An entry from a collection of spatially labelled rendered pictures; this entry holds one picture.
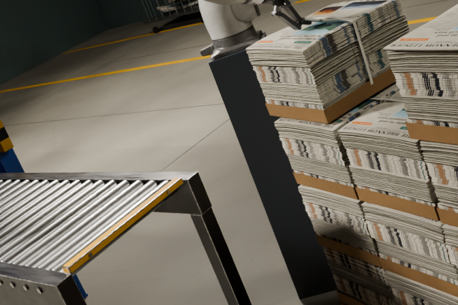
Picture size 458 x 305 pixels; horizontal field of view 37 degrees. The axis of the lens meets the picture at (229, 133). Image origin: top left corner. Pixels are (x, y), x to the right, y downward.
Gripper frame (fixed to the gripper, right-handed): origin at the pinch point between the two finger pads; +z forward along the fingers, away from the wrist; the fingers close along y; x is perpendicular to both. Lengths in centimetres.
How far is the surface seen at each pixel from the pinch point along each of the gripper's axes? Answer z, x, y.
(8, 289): -81, -21, 84
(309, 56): -13.2, 14.7, 17.9
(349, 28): 0.1, 14.7, 9.5
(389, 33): 14.9, 14.7, 9.9
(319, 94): -8.4, 14.1, 27.9
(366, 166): 0, 25, 46
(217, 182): 77, -183, 88
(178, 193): -34, -18, 60
